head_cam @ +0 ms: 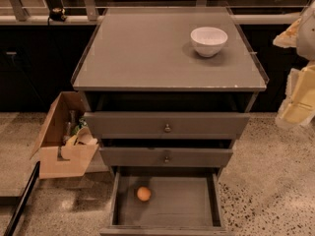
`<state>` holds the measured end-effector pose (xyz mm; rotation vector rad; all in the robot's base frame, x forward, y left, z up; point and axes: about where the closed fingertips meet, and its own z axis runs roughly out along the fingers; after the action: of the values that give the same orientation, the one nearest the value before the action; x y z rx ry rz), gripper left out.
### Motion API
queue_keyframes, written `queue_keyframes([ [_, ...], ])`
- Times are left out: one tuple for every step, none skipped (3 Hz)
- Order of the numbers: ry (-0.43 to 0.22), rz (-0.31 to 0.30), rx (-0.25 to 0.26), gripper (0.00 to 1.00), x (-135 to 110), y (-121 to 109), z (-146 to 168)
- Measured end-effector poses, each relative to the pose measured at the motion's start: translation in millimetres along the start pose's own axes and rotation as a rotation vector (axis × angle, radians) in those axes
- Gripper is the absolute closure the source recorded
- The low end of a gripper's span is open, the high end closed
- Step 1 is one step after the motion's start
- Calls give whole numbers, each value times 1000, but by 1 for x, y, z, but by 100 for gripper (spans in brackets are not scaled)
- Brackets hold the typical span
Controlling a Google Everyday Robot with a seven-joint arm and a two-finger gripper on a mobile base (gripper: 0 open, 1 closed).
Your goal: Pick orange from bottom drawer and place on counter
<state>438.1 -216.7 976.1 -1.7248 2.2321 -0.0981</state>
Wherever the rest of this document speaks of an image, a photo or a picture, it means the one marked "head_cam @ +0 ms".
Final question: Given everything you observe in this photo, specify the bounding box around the grey middle drawer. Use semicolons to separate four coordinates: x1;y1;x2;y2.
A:
99;147;233;167

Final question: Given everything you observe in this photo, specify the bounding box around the orange fruit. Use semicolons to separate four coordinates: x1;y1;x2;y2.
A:
137;187;152;202

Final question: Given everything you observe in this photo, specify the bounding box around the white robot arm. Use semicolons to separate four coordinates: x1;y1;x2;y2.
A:
273;2;315;129

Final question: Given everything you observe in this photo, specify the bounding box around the grey open bottom drawer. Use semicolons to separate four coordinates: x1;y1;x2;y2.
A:
99;168;228;236

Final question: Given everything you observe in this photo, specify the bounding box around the bottles and paper in box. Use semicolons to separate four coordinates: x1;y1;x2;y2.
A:
63;110;97;146

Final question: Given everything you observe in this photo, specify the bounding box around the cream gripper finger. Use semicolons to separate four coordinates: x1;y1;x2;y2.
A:
273;19;301;48
276;65;315;129

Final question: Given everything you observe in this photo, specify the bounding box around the white ceramic bowl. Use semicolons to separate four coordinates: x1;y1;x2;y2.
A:
190;27;228;57

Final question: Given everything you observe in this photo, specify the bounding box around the small black device on ledge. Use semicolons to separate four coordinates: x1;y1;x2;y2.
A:
49;8;66;22

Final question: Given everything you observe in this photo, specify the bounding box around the black bar on floor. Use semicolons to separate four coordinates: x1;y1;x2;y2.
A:
3;161;40;236

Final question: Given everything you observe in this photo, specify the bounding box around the grey drawer cabinet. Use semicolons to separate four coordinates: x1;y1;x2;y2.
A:
70;1;270;236

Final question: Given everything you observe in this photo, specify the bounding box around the grey top drawer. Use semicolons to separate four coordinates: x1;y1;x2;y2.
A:
84;111;249;140

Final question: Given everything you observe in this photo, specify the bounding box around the open cardboard box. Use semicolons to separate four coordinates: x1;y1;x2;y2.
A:
30;91;98;179

